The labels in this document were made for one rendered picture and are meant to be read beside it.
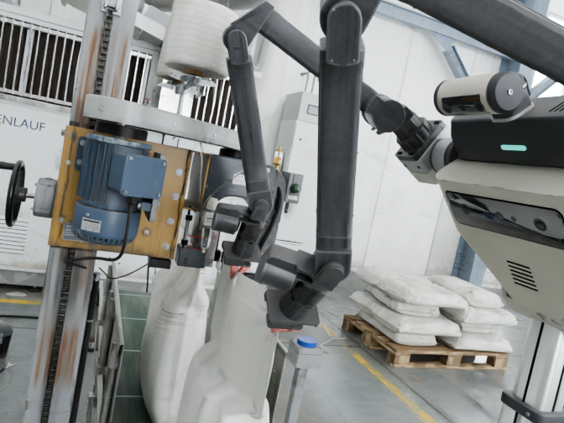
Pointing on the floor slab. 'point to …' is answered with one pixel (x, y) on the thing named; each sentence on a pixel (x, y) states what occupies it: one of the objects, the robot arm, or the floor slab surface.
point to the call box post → (295, 395)
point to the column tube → (116, 76)
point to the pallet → (399, 352)
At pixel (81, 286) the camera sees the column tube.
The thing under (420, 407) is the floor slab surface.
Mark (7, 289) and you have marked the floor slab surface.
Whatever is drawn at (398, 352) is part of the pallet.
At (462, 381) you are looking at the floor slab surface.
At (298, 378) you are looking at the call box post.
